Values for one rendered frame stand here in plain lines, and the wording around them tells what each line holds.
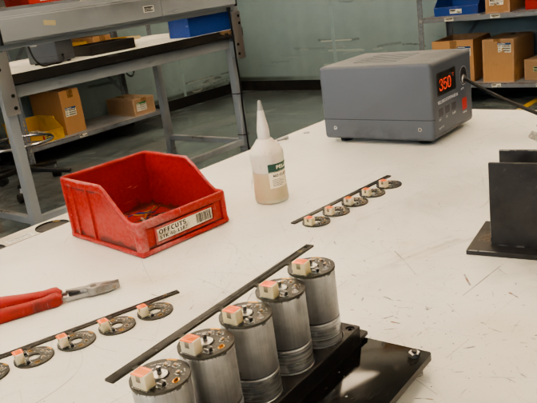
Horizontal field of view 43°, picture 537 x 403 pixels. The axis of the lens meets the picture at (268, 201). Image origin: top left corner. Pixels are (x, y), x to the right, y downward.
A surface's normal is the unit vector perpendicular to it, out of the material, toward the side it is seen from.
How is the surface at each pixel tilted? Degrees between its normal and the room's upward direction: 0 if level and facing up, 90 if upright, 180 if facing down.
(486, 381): 0
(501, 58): 88
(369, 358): 0
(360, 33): 90
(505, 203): 90
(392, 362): 0
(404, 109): 90
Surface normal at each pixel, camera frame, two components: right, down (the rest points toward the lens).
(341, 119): -0.61, 0.32
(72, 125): 0.81, 0.07
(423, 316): -0.13, -0.94
